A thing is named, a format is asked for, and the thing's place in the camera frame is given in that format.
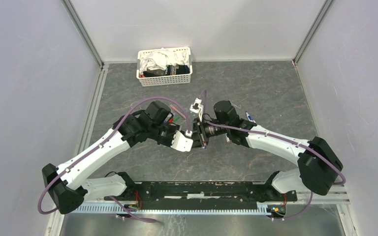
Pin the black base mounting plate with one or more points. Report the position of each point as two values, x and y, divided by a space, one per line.
208 195

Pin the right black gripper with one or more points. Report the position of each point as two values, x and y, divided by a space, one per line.
203 136

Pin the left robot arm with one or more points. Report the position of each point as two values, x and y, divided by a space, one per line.
68 185

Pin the black striped cloth in basket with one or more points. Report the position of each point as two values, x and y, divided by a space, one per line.
169 71

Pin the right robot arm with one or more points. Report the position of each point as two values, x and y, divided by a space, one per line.
317 166

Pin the white cloth in basket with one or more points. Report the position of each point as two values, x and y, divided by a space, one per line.
161 58

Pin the white plastic basket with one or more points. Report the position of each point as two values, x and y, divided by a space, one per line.
164 80

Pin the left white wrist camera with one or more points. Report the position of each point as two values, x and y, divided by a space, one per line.
181 143

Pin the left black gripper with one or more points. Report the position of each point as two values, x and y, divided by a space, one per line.
173 130

